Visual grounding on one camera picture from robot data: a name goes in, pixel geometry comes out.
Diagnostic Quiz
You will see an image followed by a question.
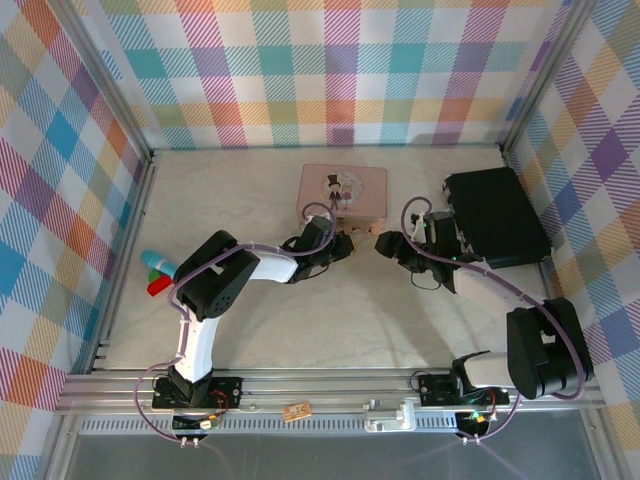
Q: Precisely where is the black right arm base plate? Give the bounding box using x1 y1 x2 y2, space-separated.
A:
417 372 511 409

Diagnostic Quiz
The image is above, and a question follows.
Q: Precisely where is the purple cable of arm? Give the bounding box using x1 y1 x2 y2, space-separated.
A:
401 195 587 444
135 200 337 449

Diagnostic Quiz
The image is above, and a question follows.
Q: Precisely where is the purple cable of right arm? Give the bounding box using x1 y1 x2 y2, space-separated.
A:
401 195 587 444

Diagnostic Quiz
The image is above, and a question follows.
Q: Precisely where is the aluminium frame post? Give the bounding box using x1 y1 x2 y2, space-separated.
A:
499 0 601 161
58 0 156 161

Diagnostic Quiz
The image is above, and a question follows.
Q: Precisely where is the perforated metal strip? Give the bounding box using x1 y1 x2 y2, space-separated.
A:
78 416 501 437

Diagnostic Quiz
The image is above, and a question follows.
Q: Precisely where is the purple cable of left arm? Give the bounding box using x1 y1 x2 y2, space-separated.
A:
135 200 337 449

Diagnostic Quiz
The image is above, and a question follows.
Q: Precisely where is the teal cylinder toy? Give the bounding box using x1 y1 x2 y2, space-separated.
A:
140 248 177 279

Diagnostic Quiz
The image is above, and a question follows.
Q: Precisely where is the pink tin with cartoon couple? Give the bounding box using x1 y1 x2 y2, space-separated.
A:
295 162 389 227

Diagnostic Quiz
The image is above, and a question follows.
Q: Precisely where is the silver metal bracket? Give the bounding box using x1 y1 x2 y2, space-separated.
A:
362 398 416 433

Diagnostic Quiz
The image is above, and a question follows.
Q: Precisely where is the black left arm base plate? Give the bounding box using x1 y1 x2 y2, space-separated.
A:
152 375 244 412

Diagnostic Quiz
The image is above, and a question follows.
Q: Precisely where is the aluminium frame rail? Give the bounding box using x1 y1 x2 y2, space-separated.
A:
57 368 601 416

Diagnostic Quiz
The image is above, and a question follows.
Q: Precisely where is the black case with metal handle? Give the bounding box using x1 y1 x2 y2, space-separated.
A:
440 166 554 270

